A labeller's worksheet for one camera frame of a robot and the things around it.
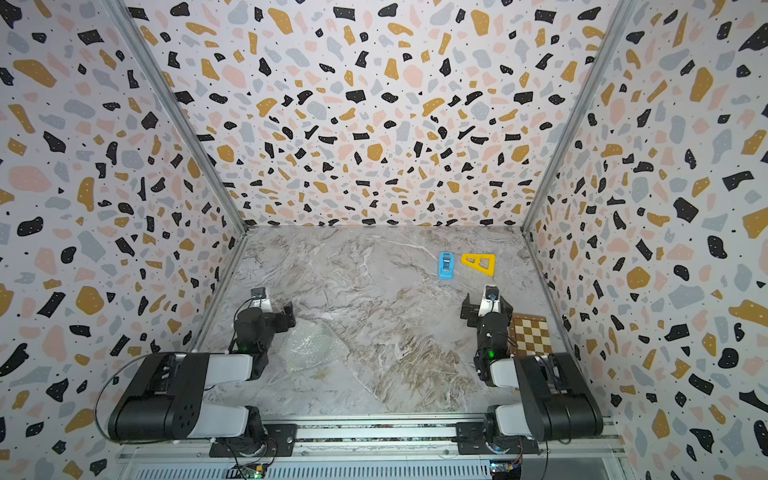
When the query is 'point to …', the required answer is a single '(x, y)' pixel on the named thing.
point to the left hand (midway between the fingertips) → (280, 304)
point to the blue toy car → (446, 265)
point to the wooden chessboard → (531, 335)
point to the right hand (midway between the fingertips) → (487, 296)
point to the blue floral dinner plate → (312, 344)
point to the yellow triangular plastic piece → (465, 259)
